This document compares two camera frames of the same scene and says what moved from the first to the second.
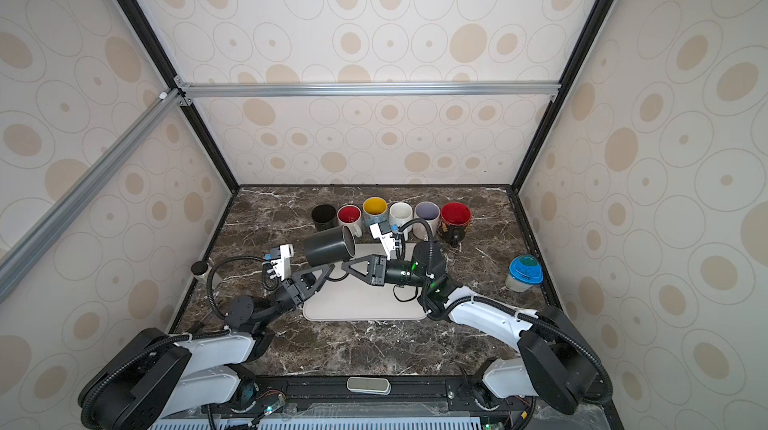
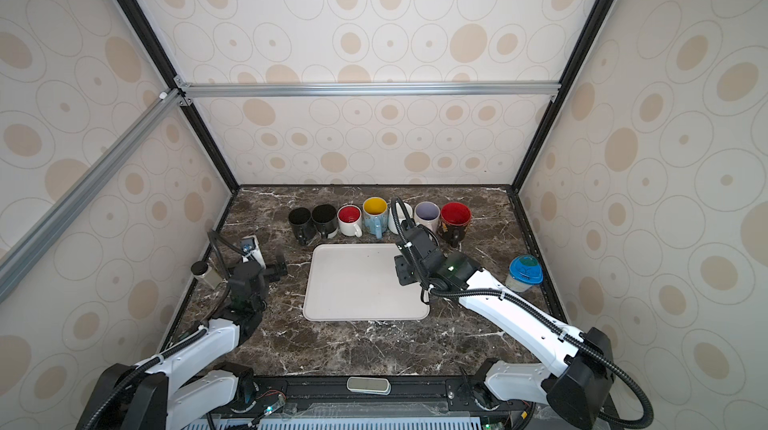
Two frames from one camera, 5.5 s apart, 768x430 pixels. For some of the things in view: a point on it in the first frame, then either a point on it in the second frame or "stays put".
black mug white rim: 330,245 -> 304,228
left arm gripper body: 285,298 -> 268,275
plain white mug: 350,216 stays put
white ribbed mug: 399,215 stays put
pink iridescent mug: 430,212 stays put
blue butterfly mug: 375,210 stays put
